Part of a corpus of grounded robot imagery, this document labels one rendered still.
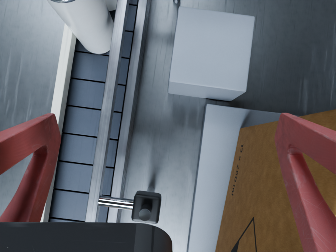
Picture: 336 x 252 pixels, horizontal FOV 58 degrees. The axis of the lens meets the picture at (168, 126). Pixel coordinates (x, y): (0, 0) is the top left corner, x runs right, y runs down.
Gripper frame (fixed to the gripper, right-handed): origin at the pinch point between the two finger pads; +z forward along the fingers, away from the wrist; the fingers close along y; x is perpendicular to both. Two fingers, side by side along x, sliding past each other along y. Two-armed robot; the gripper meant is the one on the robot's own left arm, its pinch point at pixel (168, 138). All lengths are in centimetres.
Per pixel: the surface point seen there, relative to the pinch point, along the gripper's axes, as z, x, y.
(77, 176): 19.6, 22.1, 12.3
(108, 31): 26.7, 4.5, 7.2
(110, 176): 19.8, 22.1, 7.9
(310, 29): 38.3, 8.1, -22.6
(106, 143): 16.2, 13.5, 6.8
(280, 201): 7.2, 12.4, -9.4
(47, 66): 33.9, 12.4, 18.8
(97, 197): 12.5, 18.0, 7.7
